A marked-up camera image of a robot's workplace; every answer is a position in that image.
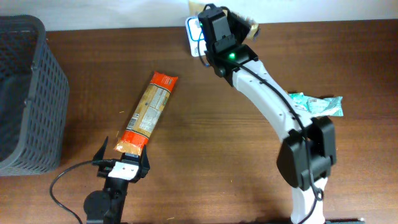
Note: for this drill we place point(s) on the orange spaghetti package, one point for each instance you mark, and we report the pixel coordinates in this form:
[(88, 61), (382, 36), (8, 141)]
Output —
[(146, 114)]

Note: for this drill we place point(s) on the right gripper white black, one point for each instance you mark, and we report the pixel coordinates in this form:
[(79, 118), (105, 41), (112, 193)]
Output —
[(236, 27)]

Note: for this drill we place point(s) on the small teal tissue box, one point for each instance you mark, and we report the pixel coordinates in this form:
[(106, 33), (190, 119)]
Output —
[(300, 99)]

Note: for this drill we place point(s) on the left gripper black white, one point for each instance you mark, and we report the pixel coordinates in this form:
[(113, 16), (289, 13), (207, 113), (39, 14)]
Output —
[(144, 165)]

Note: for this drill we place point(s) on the grey plastic mesh basket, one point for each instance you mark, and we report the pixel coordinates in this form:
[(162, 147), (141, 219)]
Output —
[(34, 99)]

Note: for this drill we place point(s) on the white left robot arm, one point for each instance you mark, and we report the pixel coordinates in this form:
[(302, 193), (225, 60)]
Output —
[(106, 205)]

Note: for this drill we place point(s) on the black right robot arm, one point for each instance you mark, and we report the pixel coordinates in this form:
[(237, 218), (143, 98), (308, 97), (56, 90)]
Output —
[(308, 146)]

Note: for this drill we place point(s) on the teal tissue pouch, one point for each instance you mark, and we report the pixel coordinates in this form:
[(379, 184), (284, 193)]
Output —
[(325, 107)]

